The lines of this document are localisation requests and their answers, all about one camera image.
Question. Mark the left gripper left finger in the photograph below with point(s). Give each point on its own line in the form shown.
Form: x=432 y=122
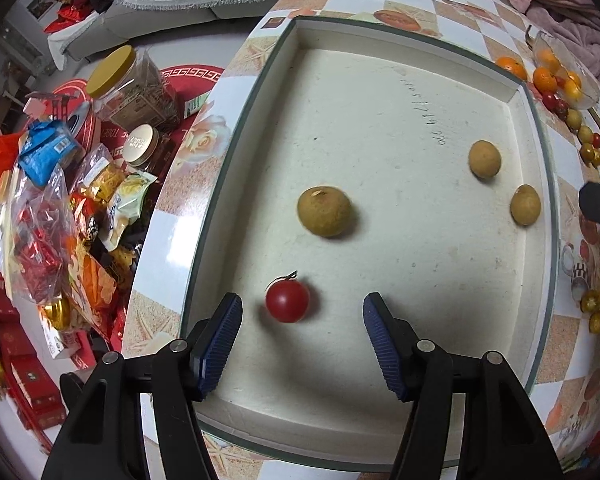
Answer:
x=183 y=373

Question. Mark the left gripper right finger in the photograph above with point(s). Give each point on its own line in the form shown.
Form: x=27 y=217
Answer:
x=422 y=374

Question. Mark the brown longan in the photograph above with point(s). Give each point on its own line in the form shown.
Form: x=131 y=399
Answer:
x=525 y=205

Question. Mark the dark red stemmed tomato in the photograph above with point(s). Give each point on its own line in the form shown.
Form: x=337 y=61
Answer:
x=287 y=299

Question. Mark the small brown longan fruit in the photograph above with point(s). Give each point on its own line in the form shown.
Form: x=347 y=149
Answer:
x=324 y=211

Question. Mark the smaller orange tangerine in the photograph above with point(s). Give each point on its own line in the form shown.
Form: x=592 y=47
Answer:
x=544 y=81

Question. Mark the clear glass fruit bowl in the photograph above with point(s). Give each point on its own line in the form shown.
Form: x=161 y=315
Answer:
x=575 y=84

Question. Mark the patterned plastic tablecloth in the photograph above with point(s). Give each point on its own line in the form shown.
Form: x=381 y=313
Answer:
x=566 y=387

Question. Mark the large orange tangerine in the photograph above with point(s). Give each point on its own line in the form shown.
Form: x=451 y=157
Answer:
x=513 y=67

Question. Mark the white shallow tray box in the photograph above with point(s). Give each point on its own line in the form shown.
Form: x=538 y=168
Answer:
x=388 y=117

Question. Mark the gold-lid glass jar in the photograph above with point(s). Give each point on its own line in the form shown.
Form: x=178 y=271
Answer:
x=147 y=150

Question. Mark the blue snack packet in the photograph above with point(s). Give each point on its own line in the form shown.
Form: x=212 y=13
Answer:
x=48 y=145

